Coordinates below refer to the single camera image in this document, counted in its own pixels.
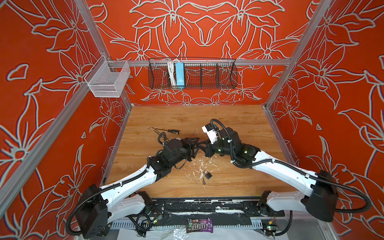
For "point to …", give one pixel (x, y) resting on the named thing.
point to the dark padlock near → (207, 174)
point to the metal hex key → (151, 126)
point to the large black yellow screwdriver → (172, 131)
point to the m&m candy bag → (202, 225)
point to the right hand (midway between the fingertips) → (194, 145)
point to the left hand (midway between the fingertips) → (202, 140)
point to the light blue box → (180, 76)
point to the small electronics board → (271, 229)
